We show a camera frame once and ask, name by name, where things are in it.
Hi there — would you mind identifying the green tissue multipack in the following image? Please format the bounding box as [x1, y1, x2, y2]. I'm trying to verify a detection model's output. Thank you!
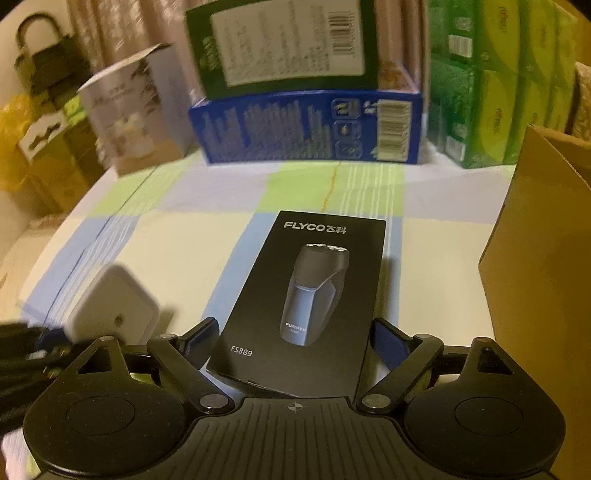
[425, 0, 578, 169]

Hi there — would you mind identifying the white appliance box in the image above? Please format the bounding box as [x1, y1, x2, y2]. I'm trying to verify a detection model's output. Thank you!
[76, 44, 195, 178]

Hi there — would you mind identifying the blue box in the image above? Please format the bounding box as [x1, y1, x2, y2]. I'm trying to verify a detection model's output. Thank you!
[189, 88, 424, 166]

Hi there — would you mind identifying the checked tablecloth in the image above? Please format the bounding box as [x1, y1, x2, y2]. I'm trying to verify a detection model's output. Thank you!
[0, 138, 527, 462]

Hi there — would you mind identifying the white plug adapter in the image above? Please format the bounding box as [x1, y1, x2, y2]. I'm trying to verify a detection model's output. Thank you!
[67, 264, 161, 344]

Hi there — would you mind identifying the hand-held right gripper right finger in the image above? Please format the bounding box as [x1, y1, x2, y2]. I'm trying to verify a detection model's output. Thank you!
[358, 318, 517, 413]

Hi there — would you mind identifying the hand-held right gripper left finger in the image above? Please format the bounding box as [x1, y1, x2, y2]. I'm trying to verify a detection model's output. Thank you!
[76, 317, 232, 413]

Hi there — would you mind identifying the dark green box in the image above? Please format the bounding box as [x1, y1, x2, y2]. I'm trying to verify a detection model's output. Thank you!
[184, 0, 380, 101]

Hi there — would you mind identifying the yellow plastic bag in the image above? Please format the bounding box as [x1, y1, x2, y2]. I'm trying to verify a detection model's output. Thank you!
[0, 95, 42, 192]

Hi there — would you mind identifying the brown cardboard box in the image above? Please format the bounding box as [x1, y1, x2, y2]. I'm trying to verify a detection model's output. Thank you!
[478, 124, 591, 467]

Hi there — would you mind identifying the white carved chair back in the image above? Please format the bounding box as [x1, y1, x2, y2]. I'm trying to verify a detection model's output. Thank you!
[18, 108, 70, 162]

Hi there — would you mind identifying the large brown cardboard carton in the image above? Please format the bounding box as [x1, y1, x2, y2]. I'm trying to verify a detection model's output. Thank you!
[28, 138, 107, 213]

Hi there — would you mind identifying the black shaver box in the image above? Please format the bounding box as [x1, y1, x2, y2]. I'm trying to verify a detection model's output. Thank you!
[205, 210, 387, 398]

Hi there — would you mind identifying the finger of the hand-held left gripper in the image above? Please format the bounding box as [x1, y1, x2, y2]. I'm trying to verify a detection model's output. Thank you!
[0, 323, 77, 358]

